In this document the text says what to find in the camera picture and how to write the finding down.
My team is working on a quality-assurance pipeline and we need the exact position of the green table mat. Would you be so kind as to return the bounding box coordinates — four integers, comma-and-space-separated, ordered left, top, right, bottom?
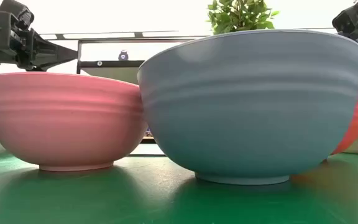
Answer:
0, 151, 358, 224

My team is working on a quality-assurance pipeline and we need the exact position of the pink plastic bowl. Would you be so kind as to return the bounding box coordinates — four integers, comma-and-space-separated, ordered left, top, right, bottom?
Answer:
0, 72, 149, 172

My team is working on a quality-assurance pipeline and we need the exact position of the dark metal background railing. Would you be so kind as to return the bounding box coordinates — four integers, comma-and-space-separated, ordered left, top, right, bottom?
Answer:
39, 30, 211, 40

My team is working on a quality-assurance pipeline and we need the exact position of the potted green plant white pot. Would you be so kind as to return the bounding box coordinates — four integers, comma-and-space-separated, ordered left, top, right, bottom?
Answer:
206, 0, 280, 35

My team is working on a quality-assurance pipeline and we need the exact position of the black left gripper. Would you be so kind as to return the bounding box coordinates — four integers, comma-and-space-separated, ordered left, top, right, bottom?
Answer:
0, 12, 79, 72

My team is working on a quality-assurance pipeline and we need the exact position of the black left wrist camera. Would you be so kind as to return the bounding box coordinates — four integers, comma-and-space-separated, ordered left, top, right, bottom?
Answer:
0, 0, 35, 30

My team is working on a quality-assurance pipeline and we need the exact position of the red plastic bowl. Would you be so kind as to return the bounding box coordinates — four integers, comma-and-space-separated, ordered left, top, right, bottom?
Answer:
331, 90, 358, 156

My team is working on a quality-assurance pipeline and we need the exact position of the wooden shelf black metal frame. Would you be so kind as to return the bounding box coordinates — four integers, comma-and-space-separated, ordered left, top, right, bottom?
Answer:
76, 36, 211, 156

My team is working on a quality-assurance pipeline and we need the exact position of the blue plastic bowl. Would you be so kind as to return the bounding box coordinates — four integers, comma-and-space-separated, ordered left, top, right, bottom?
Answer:
137, 29, 358, 186

